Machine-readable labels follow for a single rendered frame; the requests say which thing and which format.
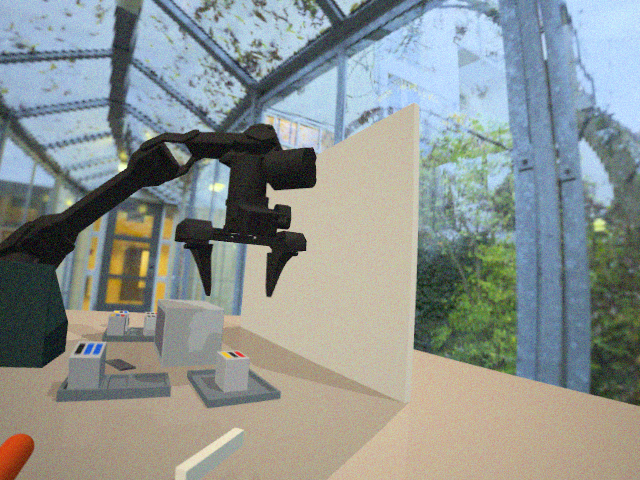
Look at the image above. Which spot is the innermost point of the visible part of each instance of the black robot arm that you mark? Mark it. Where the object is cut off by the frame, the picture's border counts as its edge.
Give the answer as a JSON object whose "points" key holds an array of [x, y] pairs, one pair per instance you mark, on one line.
{"points": [[255, 158]]}

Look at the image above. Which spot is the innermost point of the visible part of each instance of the beige flat panel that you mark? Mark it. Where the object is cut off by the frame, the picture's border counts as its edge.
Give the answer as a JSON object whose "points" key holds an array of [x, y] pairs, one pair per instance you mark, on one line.
{"points": [[348, 301]]}

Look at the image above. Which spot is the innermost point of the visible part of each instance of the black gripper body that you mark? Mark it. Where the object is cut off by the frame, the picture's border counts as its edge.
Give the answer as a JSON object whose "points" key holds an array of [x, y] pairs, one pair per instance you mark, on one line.
{"points": [[201, 231]]}

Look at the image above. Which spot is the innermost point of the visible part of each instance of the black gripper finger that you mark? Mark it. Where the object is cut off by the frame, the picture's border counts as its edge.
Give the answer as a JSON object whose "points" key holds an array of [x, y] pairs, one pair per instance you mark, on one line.
{"points": [[202, 253], [274, 265]]}

